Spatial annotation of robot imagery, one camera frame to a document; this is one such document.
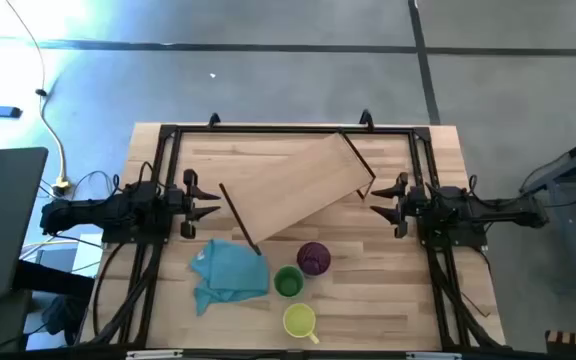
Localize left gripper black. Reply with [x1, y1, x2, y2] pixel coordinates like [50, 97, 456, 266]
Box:
[166, 168, 222, 240]

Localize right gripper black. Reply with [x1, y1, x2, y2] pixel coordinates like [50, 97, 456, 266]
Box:
[369, 172, 432, 240]

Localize purple faceted tumbler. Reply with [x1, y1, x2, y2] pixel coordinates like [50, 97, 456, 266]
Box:
[296, 241, 332, 277]

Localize green plastic cup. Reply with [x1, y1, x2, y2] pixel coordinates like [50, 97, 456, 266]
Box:
[273, 264, 306, 299]

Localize yellow mug with handle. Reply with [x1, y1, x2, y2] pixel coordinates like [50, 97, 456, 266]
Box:
[282, 302, 321, 345]

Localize wooden shelf black metal legs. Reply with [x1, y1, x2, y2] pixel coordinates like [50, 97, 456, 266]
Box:
[218, 131, 377, 257]

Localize teal microfibre cloth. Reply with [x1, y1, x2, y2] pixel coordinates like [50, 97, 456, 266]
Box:
[190, 238, 271, 317]

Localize yellow power plug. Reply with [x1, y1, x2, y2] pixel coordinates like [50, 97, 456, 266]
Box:
[51, 178, 73, 198]

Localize blue metal cart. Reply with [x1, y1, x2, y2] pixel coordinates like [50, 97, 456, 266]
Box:
[519, 127, 576, 296]

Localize grey laptop lid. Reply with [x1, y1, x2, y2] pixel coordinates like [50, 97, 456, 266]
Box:
[0, 146, 50, 301]

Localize striped orange black box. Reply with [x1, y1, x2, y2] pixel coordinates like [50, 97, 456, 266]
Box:
[544, 329, 576, 357]

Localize black floor cable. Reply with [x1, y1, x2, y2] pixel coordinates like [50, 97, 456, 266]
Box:
[37, 169, 120, 202]

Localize black aluminium rig frame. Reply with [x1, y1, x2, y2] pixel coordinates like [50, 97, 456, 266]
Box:
[80, 123, 507, 352]

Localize white frame bracket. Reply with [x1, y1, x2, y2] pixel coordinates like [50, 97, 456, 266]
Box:
[406, 351, 464, 360]
[126, 349, 185, 360]

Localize yellow floor cable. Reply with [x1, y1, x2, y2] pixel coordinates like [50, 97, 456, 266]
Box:
[4, 0, 69, 184]

